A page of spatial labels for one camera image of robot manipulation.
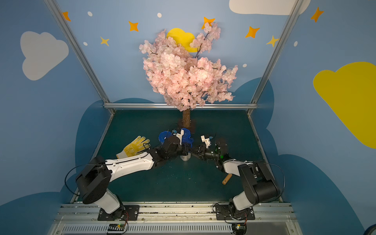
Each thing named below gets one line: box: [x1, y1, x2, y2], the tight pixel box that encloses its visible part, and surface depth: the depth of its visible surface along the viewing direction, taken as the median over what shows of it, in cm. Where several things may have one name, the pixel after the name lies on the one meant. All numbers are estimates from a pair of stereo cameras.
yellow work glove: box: [116, 135, 151, 160], surface depth 101 cm
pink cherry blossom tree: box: [139, 22, 238, 129], surface depth 73 cm
